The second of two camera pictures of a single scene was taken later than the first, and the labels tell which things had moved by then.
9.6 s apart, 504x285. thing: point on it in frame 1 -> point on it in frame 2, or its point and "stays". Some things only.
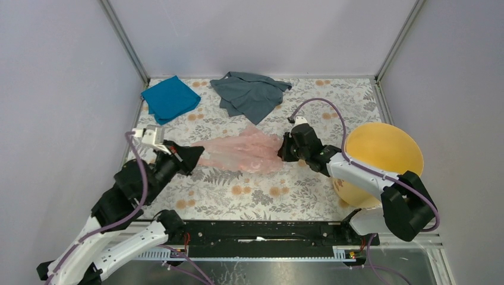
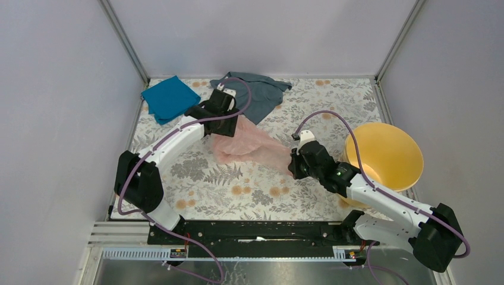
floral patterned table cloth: (286, 192) stays
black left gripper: (186, 157) -> (229, 130)
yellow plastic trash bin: (380, 147) stays
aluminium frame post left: (132, 54) stays
